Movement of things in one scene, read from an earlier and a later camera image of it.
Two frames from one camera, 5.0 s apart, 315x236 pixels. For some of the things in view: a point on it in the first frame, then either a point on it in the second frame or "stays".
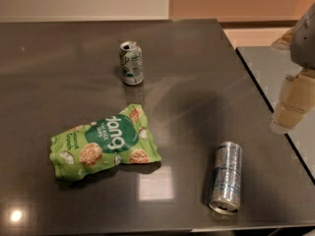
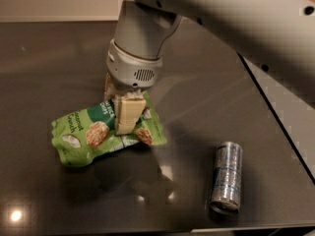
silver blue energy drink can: (225, 187) stays
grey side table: (271, 67) stays
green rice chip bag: (122, 138) to (79, 134)
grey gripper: (304, 41) to (131, 72)
